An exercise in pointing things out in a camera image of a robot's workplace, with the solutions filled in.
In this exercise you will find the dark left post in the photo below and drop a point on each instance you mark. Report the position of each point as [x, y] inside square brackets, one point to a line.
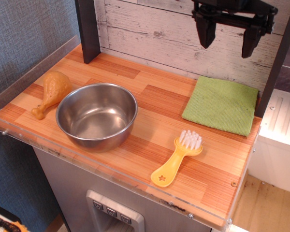
[88, 29]

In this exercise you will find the green cloth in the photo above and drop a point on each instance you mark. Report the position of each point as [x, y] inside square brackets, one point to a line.
[222, 105]

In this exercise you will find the stainless steel bowl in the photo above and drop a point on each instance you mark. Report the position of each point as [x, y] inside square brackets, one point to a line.
[98, 117]

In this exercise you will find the white toy sink counter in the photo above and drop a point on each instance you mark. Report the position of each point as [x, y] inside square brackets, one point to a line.
[270, 161]

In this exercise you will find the dark right post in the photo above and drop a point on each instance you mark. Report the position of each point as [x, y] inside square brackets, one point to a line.
[273, 76]

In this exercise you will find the black and orange bag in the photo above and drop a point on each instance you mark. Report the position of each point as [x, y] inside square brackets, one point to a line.
[10, 222]

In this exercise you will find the yellow toy brush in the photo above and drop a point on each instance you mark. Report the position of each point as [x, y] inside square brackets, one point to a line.
[189, 143]

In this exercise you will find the plastic chicken drumstick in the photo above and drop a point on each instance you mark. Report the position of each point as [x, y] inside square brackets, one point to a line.
[56, 87]

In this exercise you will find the ice dispenser button panel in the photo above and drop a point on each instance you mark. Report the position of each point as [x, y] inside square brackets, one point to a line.
[110, 216]

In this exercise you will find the dark post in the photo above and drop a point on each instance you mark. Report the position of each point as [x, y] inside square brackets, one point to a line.
[88, 29]
[273, 76]

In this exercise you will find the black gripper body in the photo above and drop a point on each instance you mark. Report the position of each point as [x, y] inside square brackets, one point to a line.
[244, 14]

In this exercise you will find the grey toy fridge cabinet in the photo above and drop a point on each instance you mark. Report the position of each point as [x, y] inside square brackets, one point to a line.
[70, 181]

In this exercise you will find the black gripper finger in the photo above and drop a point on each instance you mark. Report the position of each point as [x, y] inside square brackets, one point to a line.
[252, 36]
[205, 31]

